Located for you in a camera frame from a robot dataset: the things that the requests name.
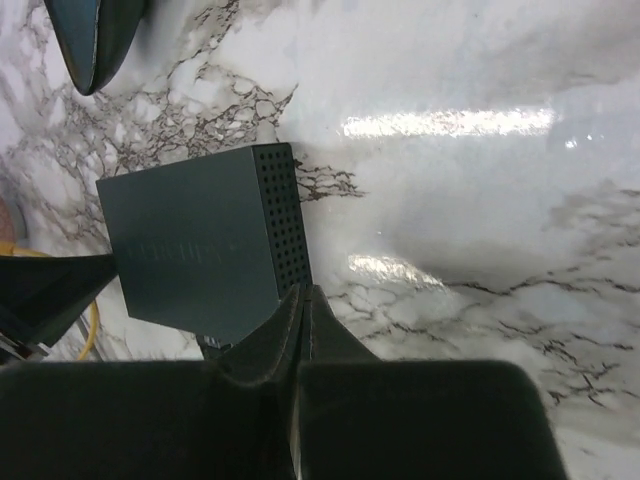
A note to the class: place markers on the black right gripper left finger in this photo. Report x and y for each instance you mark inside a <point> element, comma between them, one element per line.
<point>265,356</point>

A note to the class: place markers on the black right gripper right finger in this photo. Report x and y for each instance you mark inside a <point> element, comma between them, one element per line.
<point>323,339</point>

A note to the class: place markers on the blue star-shaped dish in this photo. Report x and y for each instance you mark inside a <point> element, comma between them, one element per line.
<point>94,37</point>

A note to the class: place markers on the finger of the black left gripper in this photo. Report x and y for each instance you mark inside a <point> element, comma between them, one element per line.
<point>42,297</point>

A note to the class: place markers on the black network switch box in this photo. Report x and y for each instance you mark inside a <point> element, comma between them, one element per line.
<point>209,245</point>

